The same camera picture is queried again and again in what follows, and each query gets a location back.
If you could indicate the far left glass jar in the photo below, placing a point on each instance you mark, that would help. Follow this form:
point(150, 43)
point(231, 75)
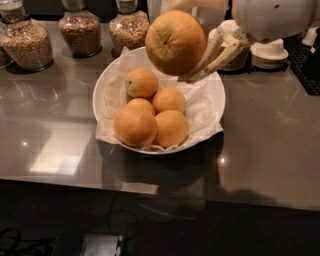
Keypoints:
point(5, 59)

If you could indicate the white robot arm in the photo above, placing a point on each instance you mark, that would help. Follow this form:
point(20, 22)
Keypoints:
point(316, 13)

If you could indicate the white paper liner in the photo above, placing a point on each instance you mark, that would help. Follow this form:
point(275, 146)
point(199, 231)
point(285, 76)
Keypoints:
point(205, 106)

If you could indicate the front left large orange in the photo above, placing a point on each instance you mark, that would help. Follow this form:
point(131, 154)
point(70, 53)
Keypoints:
point(135, 128)

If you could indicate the short stack paper bowls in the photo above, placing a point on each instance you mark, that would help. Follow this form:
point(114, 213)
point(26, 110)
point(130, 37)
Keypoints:
point(269, 56)

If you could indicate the left glass cereal jar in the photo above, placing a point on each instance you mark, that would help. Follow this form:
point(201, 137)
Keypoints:
point(28, 44)

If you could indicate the middle glass cereal jar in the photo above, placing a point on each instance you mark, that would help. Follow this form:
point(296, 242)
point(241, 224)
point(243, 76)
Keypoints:
point(80, 29)

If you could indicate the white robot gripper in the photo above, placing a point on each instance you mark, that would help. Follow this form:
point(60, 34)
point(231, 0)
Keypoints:
point(271, 18)

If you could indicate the glass cereal jar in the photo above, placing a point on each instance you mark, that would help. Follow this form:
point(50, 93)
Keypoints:
point(129, 28)
point(28, 44)
point(80, 29)

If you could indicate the right glass cereal jar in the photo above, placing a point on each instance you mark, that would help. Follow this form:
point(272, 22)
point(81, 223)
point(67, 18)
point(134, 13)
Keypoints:
point(129, 28)

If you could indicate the white ceramic bowl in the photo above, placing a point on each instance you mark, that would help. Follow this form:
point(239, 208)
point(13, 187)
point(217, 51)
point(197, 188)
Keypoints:
point(100, 100)

